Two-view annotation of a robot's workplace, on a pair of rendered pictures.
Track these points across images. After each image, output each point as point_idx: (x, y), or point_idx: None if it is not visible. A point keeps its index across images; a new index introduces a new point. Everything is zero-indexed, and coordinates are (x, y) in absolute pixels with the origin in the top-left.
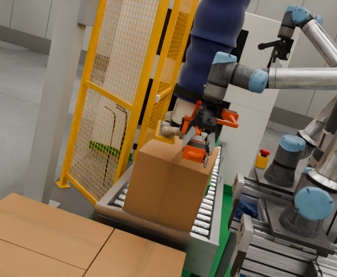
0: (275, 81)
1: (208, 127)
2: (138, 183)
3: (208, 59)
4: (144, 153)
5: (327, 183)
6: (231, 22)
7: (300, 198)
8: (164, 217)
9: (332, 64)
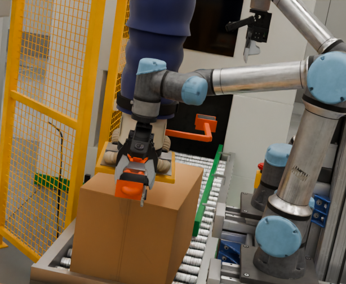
0: (221, 86)
1: (138, 155)
2: (85, 233)
3: (152, 56)
4: (88, 190)
5: (288, 209)
6: (176, 6)
7: (259, 231)
8: (128, 274)
9: (315, 45)
